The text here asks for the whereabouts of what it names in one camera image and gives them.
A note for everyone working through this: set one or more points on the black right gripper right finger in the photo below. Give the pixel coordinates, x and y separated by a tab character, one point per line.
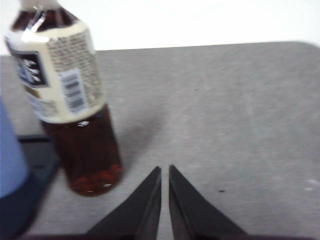
190	215

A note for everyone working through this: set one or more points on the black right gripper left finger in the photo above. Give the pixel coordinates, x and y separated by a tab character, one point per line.
142	212

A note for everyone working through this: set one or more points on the dark oolong tea bottle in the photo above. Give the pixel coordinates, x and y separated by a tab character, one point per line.
75	82

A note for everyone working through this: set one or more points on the blue ribbed plastic cup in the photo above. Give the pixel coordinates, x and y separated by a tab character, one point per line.
10	155

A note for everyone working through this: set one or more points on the dark blue rectangular tray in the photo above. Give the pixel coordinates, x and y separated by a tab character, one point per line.
30	180

